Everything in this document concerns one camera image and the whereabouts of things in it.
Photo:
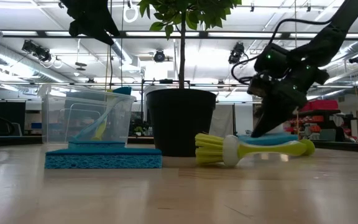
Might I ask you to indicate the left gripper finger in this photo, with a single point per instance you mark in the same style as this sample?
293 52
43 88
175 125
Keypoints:
102 28
76 28

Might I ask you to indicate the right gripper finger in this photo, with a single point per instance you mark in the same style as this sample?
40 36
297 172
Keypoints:
278 112

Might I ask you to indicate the light blue sponge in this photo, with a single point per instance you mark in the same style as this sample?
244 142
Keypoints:
278 140

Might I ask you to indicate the green dish brush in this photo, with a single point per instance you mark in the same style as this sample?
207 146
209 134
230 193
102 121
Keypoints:
99 132
235 151

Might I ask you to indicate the dark blue scrub sponge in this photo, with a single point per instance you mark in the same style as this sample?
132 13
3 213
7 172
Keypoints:
104 160
95 144

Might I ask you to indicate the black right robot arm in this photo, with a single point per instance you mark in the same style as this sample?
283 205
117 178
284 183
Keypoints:
346 18

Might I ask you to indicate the black overhead beam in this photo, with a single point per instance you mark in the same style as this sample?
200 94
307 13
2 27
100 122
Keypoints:
40 33

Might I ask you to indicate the shelf with red bins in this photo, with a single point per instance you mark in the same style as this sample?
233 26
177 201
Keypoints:
322 105

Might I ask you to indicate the white panel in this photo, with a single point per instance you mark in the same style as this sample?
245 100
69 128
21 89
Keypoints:
224 119

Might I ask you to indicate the green plant in black pot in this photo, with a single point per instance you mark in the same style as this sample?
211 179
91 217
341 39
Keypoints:
180 124

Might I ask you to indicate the small background plant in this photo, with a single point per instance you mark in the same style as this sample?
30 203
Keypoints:
138 129

